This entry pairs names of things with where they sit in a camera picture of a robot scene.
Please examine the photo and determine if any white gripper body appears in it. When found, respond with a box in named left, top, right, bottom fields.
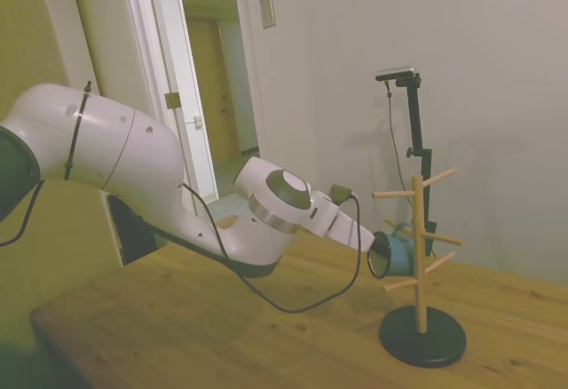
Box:
left=304, top=188, right=377, bottom=255

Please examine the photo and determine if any blue enamel mug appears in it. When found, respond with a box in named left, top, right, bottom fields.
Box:
left=367, top=221, right=421, bottom=281

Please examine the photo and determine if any wooden mug tree black base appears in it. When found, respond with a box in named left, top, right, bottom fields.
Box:
left=371, top=167, right=469, bottom=369

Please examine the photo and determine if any white open door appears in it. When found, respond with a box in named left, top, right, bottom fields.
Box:
left=118, top=0, right=264, bottom=206

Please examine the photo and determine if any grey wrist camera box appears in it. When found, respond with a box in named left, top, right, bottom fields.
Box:
left=328, top=184, right=355, bottom=205

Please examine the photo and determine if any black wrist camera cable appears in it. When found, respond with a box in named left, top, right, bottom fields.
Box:
left=180, top=181, right=362, bottom=315

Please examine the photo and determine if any thin exterior camera cable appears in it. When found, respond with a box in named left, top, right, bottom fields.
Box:
left=383, top=79, right=413, bottom=206

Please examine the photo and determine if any black clamp camera stand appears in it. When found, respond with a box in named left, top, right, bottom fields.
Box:
left=393, top=73, right=439, bottom=258

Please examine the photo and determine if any grey exterior camera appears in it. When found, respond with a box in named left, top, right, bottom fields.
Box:
left=375, top=66, right=419, bottom=83

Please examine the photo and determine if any beige wall switch plate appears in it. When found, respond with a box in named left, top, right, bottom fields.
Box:
left=258, top=0, right=277, bottom=31

